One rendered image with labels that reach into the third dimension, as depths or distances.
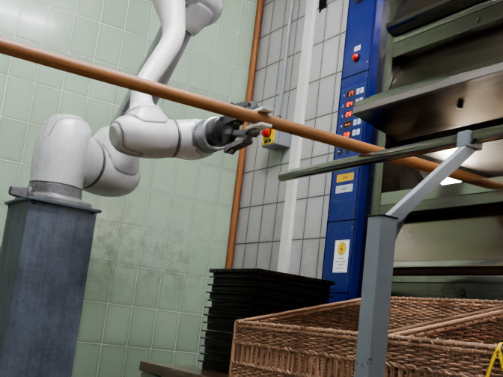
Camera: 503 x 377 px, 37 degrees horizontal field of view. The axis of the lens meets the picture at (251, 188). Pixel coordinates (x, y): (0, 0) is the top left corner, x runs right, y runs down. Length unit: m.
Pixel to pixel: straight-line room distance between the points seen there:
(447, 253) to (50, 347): 1.12
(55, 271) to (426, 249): 1.04
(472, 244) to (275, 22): 1.52
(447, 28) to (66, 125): 1.16
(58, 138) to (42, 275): 0.39
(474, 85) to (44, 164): 1.20
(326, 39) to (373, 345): 1.66
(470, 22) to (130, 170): 1.11
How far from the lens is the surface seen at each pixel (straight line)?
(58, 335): 2.19
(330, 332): 1.70
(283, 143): 2.87
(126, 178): 2.41
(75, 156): 2.24
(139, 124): 1.93
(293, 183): 2.79
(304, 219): 2.71
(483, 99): 2.11
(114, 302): 2.90
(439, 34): 2.40
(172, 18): 2.21
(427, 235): 2.23
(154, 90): 1.64
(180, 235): 3.01
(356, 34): 2.68
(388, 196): 2.37
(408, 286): 2.25
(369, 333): 1.43
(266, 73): 3.19
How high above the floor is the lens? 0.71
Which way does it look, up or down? 11 degrees up
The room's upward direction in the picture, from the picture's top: 7 degrees clockwise
